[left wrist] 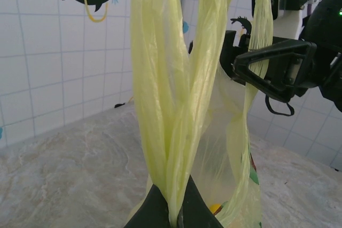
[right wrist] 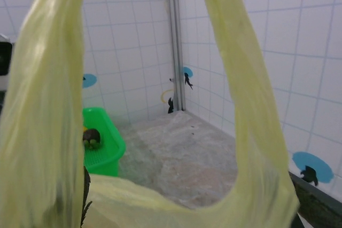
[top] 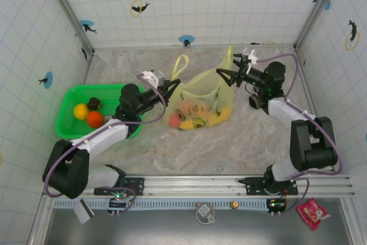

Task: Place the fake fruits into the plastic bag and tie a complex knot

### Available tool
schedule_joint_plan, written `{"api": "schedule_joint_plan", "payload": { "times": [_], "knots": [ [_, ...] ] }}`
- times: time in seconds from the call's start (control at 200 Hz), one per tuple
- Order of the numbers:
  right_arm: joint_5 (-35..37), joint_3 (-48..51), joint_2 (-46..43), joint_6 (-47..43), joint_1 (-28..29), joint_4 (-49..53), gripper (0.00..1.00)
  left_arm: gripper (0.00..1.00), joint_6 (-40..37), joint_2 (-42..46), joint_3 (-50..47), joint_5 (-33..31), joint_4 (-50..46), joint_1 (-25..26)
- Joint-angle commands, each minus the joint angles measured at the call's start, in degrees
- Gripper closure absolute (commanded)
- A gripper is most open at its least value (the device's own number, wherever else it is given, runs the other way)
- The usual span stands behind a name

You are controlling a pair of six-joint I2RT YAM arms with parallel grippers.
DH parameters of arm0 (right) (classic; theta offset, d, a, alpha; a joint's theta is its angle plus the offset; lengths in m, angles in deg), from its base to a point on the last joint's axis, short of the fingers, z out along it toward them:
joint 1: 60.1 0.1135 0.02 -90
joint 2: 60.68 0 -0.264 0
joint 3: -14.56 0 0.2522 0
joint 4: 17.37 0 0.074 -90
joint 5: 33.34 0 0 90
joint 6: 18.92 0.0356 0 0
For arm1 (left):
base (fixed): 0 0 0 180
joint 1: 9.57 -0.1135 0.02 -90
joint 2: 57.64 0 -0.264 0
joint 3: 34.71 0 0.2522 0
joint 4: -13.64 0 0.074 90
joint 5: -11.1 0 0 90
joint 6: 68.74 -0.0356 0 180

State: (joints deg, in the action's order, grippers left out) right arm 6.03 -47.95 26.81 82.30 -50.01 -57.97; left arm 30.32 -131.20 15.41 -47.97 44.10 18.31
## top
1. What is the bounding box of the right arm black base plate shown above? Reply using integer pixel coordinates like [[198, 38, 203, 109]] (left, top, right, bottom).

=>
[[239, 176, 299, 197]]

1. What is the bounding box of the green plastic mesh basket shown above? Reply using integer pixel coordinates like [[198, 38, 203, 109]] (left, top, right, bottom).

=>
[[55, 84, 146, 139]]

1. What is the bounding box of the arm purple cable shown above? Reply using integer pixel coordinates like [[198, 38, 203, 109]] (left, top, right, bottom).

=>
[[42, 73, 169, 199], [256, 52, 345, 214]]

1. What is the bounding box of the dark brown fake fruit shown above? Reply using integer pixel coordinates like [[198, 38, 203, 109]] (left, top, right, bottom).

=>
[[87, 98, 103, 111]]

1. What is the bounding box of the white slotted cable duct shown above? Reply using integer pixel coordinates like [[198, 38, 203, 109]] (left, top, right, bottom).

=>
[[53, 199, 272, 211]]

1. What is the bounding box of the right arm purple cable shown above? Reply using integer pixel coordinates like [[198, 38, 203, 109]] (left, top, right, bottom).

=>
[[256, 52, 345, 214]]

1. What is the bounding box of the small dolphin yellow ring sticker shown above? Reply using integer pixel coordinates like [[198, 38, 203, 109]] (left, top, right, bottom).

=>
[[77, 41, 88, 61]]

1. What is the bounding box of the orange fake orange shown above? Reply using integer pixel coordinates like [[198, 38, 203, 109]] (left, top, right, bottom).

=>
[[86, 111, 104, 128]]

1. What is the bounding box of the aluminium frame bar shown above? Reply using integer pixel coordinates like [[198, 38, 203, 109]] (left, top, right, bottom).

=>
[[292, 46, 337, 174], [91, 42, 298, 51], [25, 51, 95, 245], [294, 0, 345, 52], [42, 0, 95, 56]]

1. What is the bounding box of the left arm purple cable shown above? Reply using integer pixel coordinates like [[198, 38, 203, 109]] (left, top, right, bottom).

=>
[[42, 73, 169, 199]]

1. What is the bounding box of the red snack packet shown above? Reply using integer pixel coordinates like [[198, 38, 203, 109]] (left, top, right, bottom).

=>
[[296, 197, 330, 231]]

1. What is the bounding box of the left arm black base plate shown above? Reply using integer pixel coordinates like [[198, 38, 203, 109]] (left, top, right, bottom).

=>
[[93, 176, 145, 197]]

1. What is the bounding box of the white paper card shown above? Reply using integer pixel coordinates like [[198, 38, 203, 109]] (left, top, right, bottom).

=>
[[73, 199, 95, 225]]

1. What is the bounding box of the aluminium mounting rail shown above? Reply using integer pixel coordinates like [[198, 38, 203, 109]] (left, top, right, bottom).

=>
[[41, 173, 356, 200]]

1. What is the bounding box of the yellow translucent plastic bag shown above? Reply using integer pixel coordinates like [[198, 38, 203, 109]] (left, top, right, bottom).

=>
[[162, 45, 235, 131]]

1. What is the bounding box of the yellow fake lemon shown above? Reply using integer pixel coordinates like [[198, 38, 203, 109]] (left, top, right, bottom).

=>
[[73, 103, 89, 120]]

